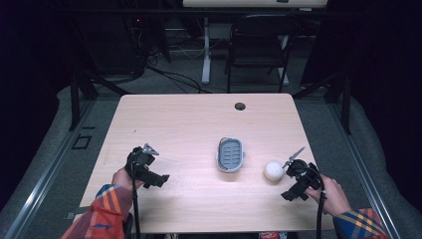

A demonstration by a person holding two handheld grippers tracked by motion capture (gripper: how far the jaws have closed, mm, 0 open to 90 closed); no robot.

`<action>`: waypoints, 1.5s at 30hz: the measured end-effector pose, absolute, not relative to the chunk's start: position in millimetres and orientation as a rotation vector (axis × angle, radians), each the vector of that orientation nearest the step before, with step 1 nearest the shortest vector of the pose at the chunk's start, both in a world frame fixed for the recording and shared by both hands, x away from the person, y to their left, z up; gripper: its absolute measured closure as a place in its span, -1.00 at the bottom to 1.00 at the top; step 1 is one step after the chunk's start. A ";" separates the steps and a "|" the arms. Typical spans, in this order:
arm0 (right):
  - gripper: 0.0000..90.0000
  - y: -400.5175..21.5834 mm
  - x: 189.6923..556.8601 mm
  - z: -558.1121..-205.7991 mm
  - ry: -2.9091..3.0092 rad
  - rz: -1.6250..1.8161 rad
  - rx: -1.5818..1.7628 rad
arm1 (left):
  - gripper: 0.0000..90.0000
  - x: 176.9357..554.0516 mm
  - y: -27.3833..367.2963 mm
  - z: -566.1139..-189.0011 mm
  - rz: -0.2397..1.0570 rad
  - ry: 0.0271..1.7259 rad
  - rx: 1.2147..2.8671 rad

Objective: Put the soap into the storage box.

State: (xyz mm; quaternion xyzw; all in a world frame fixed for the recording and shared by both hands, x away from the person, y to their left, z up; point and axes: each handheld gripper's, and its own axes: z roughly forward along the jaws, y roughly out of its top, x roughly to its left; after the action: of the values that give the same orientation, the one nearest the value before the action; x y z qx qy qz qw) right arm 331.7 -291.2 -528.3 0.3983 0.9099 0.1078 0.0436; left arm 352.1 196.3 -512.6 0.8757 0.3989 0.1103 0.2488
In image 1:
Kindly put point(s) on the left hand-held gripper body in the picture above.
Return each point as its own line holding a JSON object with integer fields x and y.
{"x": 143, "y": 166}

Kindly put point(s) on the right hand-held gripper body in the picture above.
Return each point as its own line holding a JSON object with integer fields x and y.
{"x": 301, "y": 179}

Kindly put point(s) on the white ball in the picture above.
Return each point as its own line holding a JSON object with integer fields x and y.
{"x": 273, "y": 171}

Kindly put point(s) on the grey oval soap dish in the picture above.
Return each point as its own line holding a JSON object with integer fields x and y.
{"x": 230, "y": 154}

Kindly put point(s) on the person's left hand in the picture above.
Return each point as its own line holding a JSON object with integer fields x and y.
{"x": 122, "y": 179}

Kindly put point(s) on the person's right hand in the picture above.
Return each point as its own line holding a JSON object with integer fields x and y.
{"x": 331, "y": 195}

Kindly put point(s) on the red packet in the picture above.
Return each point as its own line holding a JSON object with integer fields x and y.
{"x": 269, "y": 235}

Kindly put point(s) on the black metal stand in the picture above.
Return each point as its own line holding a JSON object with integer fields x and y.
{"x": 83, "y": 89}
{"x": 335, "y": 93}

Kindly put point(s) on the white desk leg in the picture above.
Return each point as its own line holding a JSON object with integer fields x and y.
{"x": 206, "y": 56}

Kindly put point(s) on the black folding chair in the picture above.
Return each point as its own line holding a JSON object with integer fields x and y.
{"x": 258, "y": 49}

